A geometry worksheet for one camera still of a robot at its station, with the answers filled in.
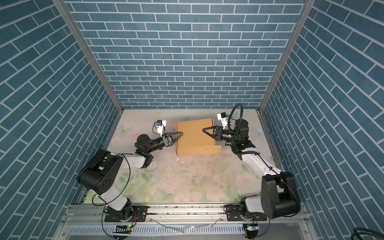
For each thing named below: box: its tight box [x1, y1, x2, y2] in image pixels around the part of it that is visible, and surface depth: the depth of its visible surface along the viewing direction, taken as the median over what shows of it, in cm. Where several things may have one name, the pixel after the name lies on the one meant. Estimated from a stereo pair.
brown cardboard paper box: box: [176, 118, 222, 157], surface depth 75 cm
